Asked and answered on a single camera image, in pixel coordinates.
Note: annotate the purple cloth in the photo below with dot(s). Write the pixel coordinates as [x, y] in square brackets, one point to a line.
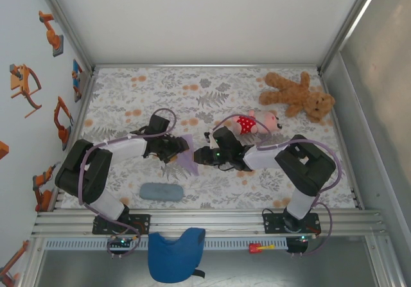
[187, 161]

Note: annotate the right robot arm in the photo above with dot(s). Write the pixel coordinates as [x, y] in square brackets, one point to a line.
[305, 168]

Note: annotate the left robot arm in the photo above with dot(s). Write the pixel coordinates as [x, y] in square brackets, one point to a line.
[83, 168]

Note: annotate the grey-blue fabric pouch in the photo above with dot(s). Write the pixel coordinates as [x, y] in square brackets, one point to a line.
[160, 191]

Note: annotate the pink plush pig toy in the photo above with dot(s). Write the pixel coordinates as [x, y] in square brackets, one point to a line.
[273, 121]

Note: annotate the floral fern print tablecloth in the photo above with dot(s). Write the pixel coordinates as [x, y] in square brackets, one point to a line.
[224, 84]

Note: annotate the red and yellow tool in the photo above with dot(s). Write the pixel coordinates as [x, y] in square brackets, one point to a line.
[255, 248]

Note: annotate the brown teddy bear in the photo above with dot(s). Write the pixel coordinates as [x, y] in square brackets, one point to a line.
[295, 91]

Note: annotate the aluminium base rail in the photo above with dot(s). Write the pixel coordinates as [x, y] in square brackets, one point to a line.
[208, 218]

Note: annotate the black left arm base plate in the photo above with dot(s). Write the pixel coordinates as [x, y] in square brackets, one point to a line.
[141, 224]

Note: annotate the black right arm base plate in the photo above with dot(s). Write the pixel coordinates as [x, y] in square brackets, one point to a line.
[273, 224]

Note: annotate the aluminium frame crossbar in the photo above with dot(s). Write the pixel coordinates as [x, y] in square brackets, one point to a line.
[205, 65]

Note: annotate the aluminium frame side rail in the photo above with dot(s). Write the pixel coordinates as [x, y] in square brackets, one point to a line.
[86, 97]
[344, 145]

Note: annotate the blue and orange wall sticker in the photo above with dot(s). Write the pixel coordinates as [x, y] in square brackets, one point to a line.
[77, 75]

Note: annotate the orange claw gripper wall sticker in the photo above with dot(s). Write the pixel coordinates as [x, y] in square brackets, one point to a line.
[19, 84]

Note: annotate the orange block wall sticker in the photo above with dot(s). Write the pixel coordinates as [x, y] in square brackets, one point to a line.
[3, 150]

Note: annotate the aluminium frame post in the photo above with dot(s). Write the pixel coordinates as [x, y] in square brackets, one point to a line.
[350, 20]
[62, 20]

